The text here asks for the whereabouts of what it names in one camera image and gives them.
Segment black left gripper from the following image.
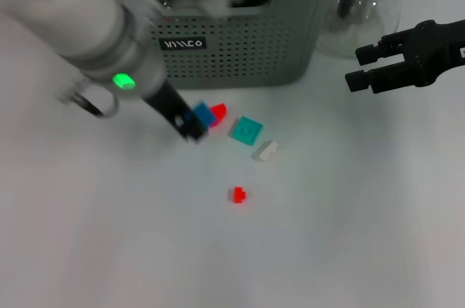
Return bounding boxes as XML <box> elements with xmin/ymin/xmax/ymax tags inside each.
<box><xmin>143</xmin><ymin>81</ymin><xmax>210</xmax><ymax>145</ymax></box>

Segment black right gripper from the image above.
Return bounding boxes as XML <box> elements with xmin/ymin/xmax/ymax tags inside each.
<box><xmin>344</xmin><ymin>20</ymin><xmax>465</xmax><ymax>94</ymax></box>

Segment blue square toy brick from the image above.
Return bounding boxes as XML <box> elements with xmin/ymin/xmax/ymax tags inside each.
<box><xmin>185</xmin><ymin>101</ymin><xmax>216</xmax><ymax>127</ymax></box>

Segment small red brick with stud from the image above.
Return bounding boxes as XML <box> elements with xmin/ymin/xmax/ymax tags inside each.
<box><xmin>227</xmin><ymin>186</ymin><xmax>248</xmax><ymax>204</ymax></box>

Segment orange-red wedge toy block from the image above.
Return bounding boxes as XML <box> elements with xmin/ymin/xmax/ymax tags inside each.
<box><xmin>209</xmin><ymin>103</ymin><xmax>228</xmax><ymax>128</ymax></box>

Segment grey-green perforated storage bin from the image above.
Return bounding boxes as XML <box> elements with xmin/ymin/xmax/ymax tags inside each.
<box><xmin>145</xmin><ymin>0</ymin><xmax>352</xmax><ymax>90</ymax></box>

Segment teal square toy plate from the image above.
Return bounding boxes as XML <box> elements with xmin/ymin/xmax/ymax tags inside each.
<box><xmin>228</xmin><ymin>115</ymin><xmax>264</xmax><ymax>147</ymax></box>

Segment white toy brick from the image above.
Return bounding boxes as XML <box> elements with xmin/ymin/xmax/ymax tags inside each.
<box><xmin>251</xmin><ymin>139</ymin><xmax>280</xmax><ymax>163</ymax></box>

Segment left arm cable with plug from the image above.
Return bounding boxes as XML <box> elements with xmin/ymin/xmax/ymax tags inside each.
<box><xmin>57</xmin><ymin>78</ymin><xmax>121</xmax><ymax>120</ymax></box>

